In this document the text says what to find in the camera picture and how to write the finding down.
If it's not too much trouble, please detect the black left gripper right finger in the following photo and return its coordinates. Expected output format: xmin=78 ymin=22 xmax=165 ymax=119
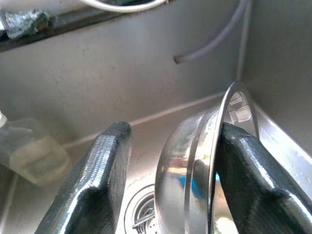
xmin=218 ymin=121 xmax=312 ymax=234

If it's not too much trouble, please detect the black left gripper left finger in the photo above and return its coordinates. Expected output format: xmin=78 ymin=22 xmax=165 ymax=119
xmin=34 ymin=121 xmax=133 ymax=234

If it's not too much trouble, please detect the large steel bowl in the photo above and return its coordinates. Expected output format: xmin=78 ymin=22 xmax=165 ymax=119
xmin=154 ymin=81 xmax=260 ymax=234

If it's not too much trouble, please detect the steel sink drain strainer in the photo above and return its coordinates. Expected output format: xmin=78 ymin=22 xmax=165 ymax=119
xmin=123 ymin=184 xmax=186 ymax=234

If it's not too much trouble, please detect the clear plastic bottle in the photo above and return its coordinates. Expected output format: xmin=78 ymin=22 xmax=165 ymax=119
xmin=0 ymin=111 xmax=71 ymax=187

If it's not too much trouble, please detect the stainless steel sink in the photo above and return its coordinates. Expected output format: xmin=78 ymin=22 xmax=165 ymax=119
xmin=0 ymin=0 xmax=312 ymax=234

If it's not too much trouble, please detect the grey plastic tube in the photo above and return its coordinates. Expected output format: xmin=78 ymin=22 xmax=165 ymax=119
xmin=173 ymin=0 xmax=249 ymax=65

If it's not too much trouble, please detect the green scouring pad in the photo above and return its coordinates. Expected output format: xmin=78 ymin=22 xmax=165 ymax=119
xmin=2 ymin=9 xmax=53 ymax=39

